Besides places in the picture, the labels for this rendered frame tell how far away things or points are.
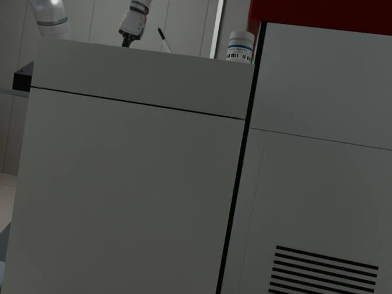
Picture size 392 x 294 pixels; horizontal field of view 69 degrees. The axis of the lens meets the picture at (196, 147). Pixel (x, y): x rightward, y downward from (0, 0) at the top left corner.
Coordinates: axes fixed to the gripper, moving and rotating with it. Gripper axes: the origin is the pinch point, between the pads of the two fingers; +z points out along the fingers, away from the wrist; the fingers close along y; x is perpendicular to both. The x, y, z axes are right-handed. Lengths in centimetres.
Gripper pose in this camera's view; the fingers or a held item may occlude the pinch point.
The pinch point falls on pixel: (125, 44)
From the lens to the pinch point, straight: 142.7
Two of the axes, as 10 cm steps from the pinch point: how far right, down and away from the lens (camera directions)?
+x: -1.4, 0.1, -9.9
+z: -3.6, 9.3, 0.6
